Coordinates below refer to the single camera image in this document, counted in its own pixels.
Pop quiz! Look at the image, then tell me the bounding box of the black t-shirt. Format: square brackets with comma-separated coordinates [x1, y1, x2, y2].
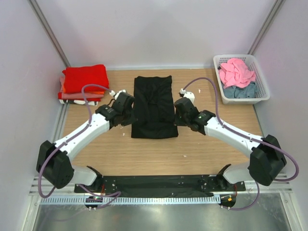
[131, 76, 179, 139]

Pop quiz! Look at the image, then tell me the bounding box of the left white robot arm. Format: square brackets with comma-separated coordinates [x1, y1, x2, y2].
[36, 90, 135, 193]

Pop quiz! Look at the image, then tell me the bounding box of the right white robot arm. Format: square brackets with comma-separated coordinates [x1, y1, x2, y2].
[174, 97, 286, 191]

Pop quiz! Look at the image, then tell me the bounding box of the folded shirt stack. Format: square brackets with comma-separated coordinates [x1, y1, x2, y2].
[58, 77, 104, 106]

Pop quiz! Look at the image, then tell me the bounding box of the red folded t-shirt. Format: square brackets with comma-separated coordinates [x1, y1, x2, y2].
[62, 64, 109, 94]

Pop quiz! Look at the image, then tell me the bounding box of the pink t-shirt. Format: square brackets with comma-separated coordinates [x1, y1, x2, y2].
[218, 58, 256, 89]

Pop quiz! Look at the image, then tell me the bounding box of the white plastic basket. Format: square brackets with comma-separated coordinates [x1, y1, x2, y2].
[213, 54, 270, 104]

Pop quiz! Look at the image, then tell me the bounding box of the blue-grey t-shirt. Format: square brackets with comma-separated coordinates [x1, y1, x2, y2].
[223, 82, 259, 99]

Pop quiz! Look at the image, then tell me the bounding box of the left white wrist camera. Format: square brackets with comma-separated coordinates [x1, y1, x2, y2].
[109, 90, 127, 100]

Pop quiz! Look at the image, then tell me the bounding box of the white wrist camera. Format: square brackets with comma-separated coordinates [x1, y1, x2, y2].
[109, 90, 127, 100]
[179, 89, 195, 103]

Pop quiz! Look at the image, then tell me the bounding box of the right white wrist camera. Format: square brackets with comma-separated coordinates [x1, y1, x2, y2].
[179, 89, 195, 103]

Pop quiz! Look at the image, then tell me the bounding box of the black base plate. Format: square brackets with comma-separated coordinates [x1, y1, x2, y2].
[74, 174, 246, 199]

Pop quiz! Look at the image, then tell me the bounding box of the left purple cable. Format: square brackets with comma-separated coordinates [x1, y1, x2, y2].
[38, 84, 122, 212]

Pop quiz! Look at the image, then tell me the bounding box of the purple cable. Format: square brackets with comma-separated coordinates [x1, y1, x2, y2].
[38, 84, 122, 212]
[180, 77, 299, 212]

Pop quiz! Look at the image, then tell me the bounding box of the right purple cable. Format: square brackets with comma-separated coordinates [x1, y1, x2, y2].
[180, 77, 299, 212]

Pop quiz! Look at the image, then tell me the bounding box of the slotted cable duct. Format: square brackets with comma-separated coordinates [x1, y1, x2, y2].
[40, 195, 220, 205]

